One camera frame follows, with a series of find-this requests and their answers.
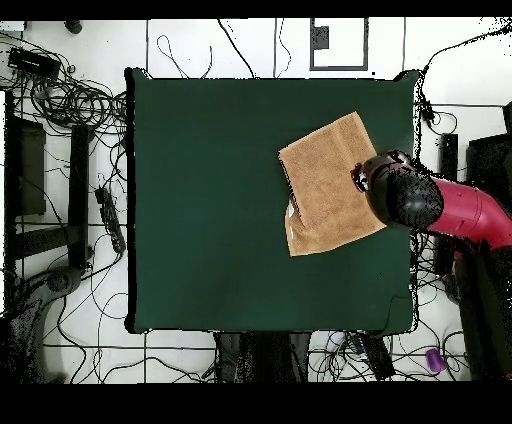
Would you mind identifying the small purple object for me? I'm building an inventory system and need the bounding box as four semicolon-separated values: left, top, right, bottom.
424;347;448;374

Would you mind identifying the black strip among cables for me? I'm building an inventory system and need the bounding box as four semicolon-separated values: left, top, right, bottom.
357;333;396;381

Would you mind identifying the dark green table cloth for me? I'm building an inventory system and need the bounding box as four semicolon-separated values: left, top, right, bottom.
125;66;421;336

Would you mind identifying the black metal stand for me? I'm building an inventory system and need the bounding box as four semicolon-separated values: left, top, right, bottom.
213;331;312;383

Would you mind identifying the grey chair base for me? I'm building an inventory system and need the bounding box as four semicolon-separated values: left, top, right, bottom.
0;266;83;383

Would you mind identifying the tan terry cloth towel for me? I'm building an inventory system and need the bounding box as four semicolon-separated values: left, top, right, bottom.
278;111;387;257

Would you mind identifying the dark brown box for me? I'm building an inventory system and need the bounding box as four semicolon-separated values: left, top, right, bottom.
3;115;47;217

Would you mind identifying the tangled black cable bundle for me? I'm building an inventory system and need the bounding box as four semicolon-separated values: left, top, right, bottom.
0;31;129;139

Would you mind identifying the black upright bar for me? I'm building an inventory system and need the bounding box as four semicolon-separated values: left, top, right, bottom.
434;133;460;277

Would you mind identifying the flat black box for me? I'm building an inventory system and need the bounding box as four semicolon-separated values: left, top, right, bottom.
7;46;62;79

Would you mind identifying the long black power strip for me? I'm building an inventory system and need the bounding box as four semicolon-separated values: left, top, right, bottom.
94;186;127;254

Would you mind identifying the grey rectangular floor frame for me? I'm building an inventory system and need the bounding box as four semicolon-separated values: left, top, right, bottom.
308;17;370;72

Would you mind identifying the dark cabinet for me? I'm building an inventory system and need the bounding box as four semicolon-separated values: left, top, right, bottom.
465;134;512;193

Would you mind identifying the black T-shaped floor stand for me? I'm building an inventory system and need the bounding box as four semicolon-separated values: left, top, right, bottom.
15;124;94;270

